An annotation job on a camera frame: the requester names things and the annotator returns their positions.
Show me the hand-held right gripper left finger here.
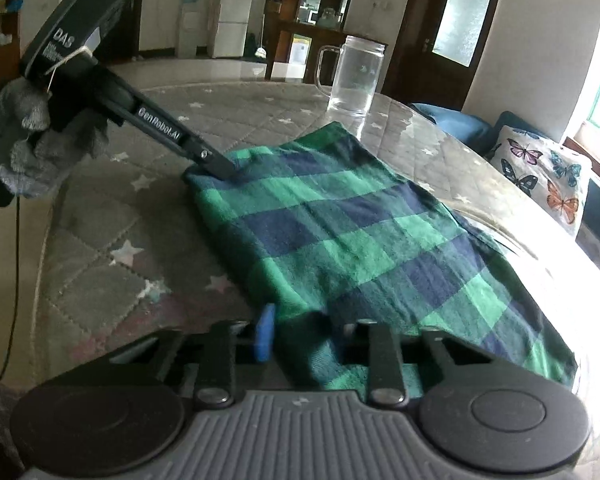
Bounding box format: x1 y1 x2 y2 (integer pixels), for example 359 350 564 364
109 303 277 407

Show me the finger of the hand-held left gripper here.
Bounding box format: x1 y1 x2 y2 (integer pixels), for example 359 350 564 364
112 96 233 181

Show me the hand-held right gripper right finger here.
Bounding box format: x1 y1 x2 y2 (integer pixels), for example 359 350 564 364
340 319 498 407

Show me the green plaid shirt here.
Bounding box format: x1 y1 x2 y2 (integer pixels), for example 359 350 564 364
182 121 578 393

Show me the person's left hand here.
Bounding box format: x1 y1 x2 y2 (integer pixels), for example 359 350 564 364
0 77 112 197

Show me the dark wooden door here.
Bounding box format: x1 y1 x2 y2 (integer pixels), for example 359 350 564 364
107 0 149 62

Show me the wooden bookshelf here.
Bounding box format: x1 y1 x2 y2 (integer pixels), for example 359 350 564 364
0 0 25 79

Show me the grey star quilted tablecloth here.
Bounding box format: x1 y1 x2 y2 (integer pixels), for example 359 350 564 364
30 80 600 461

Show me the water dispenser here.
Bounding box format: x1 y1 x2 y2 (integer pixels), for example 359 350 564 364
177 0 204 59

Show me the broom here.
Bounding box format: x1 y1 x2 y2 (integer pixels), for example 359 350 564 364
253 12 269 59

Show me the white refrigerator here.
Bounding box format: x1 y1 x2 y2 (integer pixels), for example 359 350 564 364
211 0 258 59

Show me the wooden counter table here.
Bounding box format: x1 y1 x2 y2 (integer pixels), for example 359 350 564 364
265 14 397 82

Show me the clear glass jar mug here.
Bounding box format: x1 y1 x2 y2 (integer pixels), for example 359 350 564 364
314 35 386 117

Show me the pale kettle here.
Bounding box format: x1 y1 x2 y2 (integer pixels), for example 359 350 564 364
316 7 344 29

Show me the butterfly print pillow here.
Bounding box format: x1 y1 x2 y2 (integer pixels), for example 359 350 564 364
487 125 594 239

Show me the blue cushion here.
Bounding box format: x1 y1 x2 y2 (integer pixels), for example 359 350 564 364
411 102 513 162

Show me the wooden door with glass pane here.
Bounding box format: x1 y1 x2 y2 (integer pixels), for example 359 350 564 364
382 0 509 111

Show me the black cable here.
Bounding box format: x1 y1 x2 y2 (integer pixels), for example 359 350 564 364
0 194 23 387

